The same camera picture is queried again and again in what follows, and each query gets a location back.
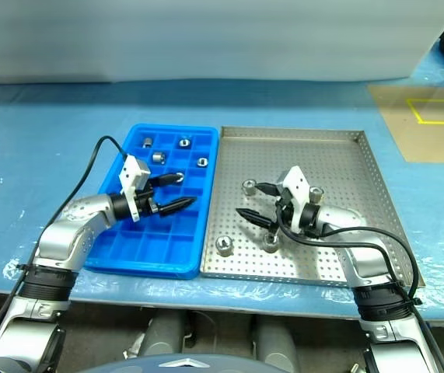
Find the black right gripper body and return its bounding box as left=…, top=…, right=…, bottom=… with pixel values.
left=271, top=184, right=297, bottom=235

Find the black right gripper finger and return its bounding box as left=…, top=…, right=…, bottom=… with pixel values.
left=253, top=181, right=281, bottom=198
left=235, top=207, right=278, bottom=233

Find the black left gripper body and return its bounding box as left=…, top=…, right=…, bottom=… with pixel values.
left=134, top=178, right=161, bottom=218

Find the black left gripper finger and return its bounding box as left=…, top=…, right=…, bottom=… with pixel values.
left=155, top=196, right=198, bottom=218
left=149, top=173, right=182, bottom=189

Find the blue compartment tray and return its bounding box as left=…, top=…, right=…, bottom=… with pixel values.
left=83, top=123, right=219, bottom=281

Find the perforated metal tray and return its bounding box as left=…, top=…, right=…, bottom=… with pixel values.
left=199, top=125, right=428, bottom=289

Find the grey rounded robot leg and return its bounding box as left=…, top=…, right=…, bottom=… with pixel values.
left=254, top=316, right=300, bottom=364
left=143, top=310, right=190, bottom=357

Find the brown mat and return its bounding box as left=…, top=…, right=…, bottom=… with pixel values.
left=367, top=85, right=444, bottom=164

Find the blue-grey robot torso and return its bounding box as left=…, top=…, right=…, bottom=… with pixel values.
left=85, top=354, right=277, bottom=373

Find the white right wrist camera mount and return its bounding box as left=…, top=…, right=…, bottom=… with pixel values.
left=281, top=166, right=313, bottom=235

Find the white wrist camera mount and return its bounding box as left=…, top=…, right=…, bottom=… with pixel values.
left=118, top=154, right=152, bottom=223
left=281, top=166, right=313, bottom=235

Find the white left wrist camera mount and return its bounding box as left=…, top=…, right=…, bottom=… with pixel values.
left=118, top=154, right=152, bottom=223

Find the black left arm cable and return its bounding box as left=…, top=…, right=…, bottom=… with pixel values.
left=0, top=135, right=129, bottom=353

